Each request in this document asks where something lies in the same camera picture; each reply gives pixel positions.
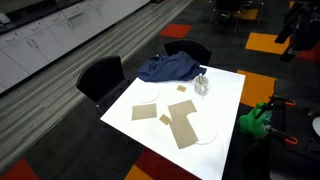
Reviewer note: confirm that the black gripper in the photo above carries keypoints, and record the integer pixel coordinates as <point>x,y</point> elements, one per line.
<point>308,23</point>

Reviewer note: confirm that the white mug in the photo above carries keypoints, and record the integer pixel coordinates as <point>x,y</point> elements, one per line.
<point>202,88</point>

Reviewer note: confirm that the dark background chair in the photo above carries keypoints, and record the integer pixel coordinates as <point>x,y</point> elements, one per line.
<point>233,13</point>

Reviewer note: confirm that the black chair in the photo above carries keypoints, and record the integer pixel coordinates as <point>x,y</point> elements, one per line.
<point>100,80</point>
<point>190,50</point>

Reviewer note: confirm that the black robot mounting stand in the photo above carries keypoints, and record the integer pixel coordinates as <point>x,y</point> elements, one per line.
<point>300,153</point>

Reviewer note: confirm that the small cardboard piece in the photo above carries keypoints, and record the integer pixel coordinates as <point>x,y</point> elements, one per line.
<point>181,88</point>
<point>165,119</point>

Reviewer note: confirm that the white plate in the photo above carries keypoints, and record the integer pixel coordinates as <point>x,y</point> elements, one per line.
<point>206,131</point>
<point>148,94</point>

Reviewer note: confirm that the blue cloth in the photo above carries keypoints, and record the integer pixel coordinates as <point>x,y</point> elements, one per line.
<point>170,68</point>

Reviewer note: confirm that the long large cardboard piece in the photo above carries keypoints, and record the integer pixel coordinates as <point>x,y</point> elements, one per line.
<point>183,131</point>

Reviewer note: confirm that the medium square cardboard piece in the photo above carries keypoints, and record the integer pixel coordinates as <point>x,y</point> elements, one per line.
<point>144,111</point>

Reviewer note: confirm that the white cabinet row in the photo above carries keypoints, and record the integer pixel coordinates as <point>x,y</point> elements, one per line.
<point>50,36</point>

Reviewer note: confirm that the white countertop appliance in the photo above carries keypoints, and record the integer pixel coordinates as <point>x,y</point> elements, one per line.
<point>4,18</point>

